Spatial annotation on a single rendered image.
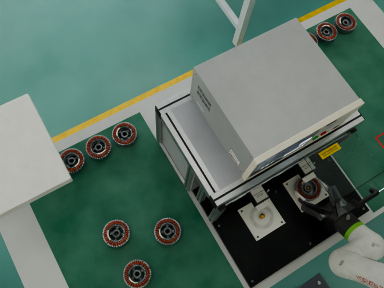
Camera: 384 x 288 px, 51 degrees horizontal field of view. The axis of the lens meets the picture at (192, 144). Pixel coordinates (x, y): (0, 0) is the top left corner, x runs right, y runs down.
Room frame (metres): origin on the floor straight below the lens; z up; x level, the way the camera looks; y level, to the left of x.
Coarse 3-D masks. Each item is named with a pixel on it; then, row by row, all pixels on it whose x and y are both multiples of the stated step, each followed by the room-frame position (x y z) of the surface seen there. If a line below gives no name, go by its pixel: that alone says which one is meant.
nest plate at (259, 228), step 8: (248, 208) 0.39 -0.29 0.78; (264, 208) 0.40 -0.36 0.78; (272, 208) 0.41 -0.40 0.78; (248, 216) 0.35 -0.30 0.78; (256, 216) 0.36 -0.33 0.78; (272, 216) 0.37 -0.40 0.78; (280, 216) 0.38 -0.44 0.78; (248, 224) 0.32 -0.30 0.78; (256, 224) 0.33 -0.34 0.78; (264, 224) 0.33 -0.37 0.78; (272, 224) 0.34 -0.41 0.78; (280, 224) 0.35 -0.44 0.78; (256, 232) 0.29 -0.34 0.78; (264, 232) 0.30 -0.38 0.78; (256, 240) 0.26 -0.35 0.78
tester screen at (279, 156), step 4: (316, 132) 0.57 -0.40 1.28; (312, 136) 0.57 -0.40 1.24; (304, 140) 0.54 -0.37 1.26; (296, 144) 0.52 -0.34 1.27; (288, 148) 0.49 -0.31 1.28; (292, 148) 0.52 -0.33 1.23; (284, 152) 0.49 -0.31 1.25; (288, 152) 0.51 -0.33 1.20; (292, 152) 0.54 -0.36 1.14; (276, 156) 0.47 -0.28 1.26; (280, 156) 0.49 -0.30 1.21; (268, 160) 0.44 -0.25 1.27; (272, 160) 0.46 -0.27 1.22; (276, 160) 0.49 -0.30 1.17; (260, 164) 0.42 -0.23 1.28; (264, 164) 0.44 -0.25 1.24; (256, 168) 0.42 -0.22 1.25; (260, 168) 0.44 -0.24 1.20; (264, 168) 0.46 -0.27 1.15
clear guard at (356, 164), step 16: (352, 144) 0.65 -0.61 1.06; (320, 160) 0.56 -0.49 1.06; (336, 160) 0.57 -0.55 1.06; (352, 160) 0.59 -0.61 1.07; (368, 160) 0.60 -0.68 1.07; (320, 176) 0.50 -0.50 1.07; (336, 176) 0.51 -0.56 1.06; (352, 176) 0.52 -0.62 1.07; (368, 176) 0.54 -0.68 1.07; (336, 192) 0.45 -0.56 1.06; (352, 192) 0.46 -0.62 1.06; (368, 192) 0.49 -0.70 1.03; (336, 208) 0.39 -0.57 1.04; (352, 208) 0.42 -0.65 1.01
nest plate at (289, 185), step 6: (288, 180) 0.55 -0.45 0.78; (294, 180) 0.55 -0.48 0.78; (288, 186) 0.52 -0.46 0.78; (288, 192) 0.50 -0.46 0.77; (312, 192) 0.52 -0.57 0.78; (324, 192) 0.53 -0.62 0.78; (294, 198) 0.47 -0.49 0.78; (318, 198) 0.49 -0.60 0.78; (324, 198) 0.50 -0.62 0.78; (300, 204) 0.45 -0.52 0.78
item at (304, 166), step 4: (304, 160) 0.60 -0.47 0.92; (300, 164) 0.58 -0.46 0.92; (304, 164) 0.59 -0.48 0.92; (296, 168) 0.57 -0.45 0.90; (300, 168) 0.57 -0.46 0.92; (304, 168) 0.57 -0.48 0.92; (308, 168) 0.57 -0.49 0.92; (300, 172) 0.56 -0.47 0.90; (304, 172) 0.55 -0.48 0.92; (308, 172) 0.56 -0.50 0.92; (312, 172) 0.57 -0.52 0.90; (300, 176) 0.54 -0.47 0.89; (304, 176) 0.54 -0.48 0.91; (308, 176) 0.55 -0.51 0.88; (312, 176) 0.56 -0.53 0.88; (316, 176) 0.56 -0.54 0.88; (304, 180) 0.53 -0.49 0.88; (308, 180) 0.53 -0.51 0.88
